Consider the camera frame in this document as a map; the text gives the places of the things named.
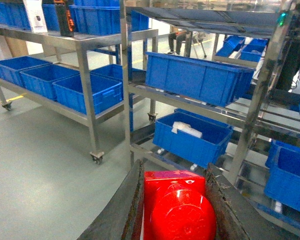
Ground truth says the white product box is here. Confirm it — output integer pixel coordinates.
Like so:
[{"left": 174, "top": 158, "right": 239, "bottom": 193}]
[{"left": 23, "top": 0, "right": 48, "bottom": 33}]

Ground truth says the white plastic bag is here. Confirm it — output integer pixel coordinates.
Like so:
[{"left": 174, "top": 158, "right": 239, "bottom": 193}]
[{"left": 171, "top": 121, "right": 203, "bottom": 139}]

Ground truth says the steel cart with wheels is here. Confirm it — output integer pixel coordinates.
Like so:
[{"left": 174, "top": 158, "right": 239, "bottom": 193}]
[{"left": 0, "top": 22, "right": 160, "bottom": 165}]

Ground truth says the blue crate on rack middle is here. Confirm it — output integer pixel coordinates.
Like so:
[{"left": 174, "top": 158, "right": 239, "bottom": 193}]
[{"left": 145, "top": 52, "right": 255, "bottom": 107}]

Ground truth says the blue crate lower right rack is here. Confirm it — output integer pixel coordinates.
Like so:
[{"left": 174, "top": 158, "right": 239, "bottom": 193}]
[{"left": 264, "top": 140, "right": 300, "bottom": 212}]

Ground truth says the steel flow rack shelf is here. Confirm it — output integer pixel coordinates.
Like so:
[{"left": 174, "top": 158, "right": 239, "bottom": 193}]
[{"left": 120, "top": 0, "right": 300, "bottom": 239}]

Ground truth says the red toy block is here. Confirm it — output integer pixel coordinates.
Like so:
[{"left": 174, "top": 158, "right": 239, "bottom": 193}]
[{"left": 143, "top": 170, "right": 217, "bottom": 240}]

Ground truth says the blue crate with white bag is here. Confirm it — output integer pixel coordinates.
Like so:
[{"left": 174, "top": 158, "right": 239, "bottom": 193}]
[{"left": 153, "top": 108, "right": 233, "bottom": 169}]

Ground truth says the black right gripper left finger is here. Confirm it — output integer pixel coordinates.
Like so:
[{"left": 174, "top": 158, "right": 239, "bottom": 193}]
[{"left": 78, "top": 159, "right": 144, "bottom": 240}]

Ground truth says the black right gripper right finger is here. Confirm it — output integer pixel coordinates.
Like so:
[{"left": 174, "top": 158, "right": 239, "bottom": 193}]
[{"left": 203, "top": 163, "right": 289, "bottom": 240}]

